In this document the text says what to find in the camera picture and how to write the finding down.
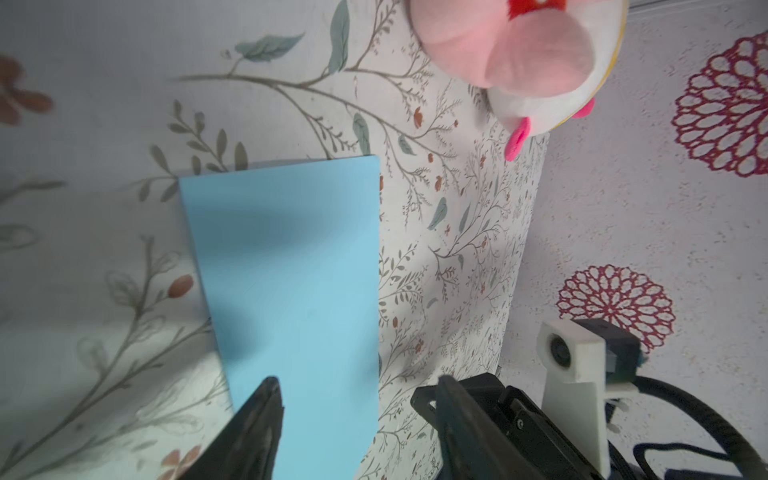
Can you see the floral patterned table mat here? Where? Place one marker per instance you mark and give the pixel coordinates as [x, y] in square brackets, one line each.
[109, 364]

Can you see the light blue paper sheet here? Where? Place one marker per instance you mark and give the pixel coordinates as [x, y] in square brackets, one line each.
[288, 262]

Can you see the yellow face plush doll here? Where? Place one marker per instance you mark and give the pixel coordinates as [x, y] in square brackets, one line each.
[525, 117]

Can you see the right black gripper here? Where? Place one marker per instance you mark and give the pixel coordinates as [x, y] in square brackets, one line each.
[535, 436]

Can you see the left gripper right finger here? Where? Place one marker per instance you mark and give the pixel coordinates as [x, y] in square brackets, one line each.
[472, 445]

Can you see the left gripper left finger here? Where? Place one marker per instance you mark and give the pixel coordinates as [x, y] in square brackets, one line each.
[246, 448]

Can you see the pink plush doll red dress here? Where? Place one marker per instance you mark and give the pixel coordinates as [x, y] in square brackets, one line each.
[480, 36]

